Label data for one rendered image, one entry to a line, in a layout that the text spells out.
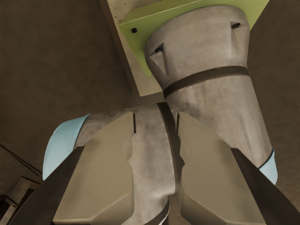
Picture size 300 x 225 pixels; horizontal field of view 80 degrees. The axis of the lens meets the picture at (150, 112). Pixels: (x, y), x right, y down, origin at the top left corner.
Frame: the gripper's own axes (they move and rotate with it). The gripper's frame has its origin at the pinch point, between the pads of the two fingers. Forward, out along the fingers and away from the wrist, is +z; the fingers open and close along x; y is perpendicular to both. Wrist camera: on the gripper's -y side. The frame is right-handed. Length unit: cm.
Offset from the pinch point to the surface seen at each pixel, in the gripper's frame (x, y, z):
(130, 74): -8, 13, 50
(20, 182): -74, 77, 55
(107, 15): -14, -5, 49
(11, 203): -88, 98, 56
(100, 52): -18, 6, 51
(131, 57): -6.4, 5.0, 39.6
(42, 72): -40, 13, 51
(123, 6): -7.4, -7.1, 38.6
